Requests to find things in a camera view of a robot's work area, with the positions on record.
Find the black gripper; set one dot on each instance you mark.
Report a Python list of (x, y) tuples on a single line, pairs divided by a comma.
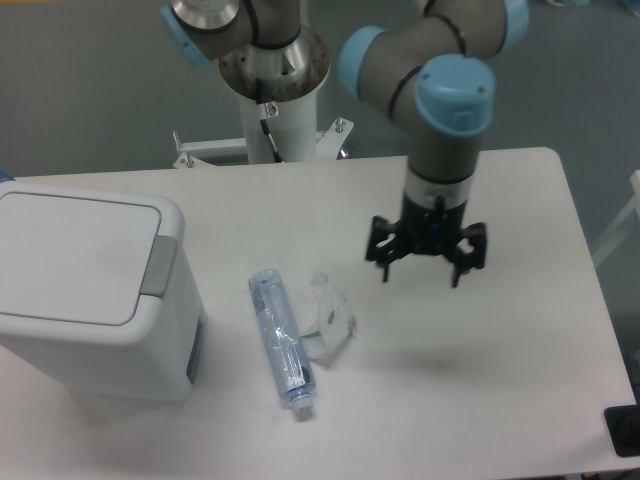
[(421, 231)]

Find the white push-top trash can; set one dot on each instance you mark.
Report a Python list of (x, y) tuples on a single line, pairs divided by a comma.
[(97, 291)]

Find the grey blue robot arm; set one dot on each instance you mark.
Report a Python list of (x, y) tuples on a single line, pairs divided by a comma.
[(431, 80)]

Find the crumpled clear plastic bag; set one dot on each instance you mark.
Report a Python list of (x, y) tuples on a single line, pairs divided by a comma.
[(329, 320)]

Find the clear plastic water bottle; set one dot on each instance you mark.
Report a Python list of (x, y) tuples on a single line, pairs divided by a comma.
[(291, 368)]

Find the black device at table edge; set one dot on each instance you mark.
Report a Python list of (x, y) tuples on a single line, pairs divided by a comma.
[(623, 426)]

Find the blue object at left edge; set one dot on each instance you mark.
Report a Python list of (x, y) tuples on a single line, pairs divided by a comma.
[(5, 176)]

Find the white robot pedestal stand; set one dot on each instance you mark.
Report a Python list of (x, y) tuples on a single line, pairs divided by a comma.
[(285, 128)]

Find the white frame at right edge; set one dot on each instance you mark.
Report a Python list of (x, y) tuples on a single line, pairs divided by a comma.
[(619, 228)]

